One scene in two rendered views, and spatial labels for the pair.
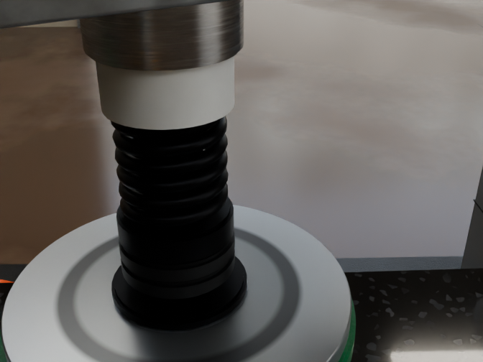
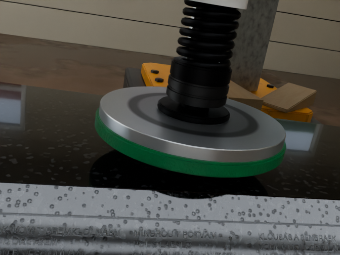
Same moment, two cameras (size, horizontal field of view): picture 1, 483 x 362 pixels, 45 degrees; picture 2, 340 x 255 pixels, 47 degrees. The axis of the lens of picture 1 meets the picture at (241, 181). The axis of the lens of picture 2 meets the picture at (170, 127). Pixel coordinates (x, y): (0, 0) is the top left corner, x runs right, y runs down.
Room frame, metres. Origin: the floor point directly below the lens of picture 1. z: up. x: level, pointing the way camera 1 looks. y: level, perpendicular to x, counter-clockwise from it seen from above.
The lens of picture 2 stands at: (0.71, -0.06, 1.06)
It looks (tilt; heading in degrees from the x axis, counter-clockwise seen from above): 19 degrees down; 169
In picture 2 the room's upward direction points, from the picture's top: 10 degrees clockwise
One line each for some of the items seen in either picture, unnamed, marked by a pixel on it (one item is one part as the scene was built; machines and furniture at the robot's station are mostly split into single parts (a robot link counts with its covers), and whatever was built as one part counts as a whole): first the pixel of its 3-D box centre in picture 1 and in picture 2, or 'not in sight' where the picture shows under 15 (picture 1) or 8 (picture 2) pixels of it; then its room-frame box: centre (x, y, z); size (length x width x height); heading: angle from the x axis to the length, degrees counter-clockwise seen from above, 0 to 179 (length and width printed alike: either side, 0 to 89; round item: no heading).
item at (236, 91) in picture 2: not in sight; (227, 96); (-0.30, 0.27, 0.81); 0.20 x 0.10 x 0.05; 9
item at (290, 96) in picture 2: not in sight; (287, 96); (-0.39, 0.49, 0.80); 0.20 x 0.10 x 0.05; 131
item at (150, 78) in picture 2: not in sight; (217, 88); (-0.55, 0.32, 0.76); 0.49 x 0.49 x 0.05; 1
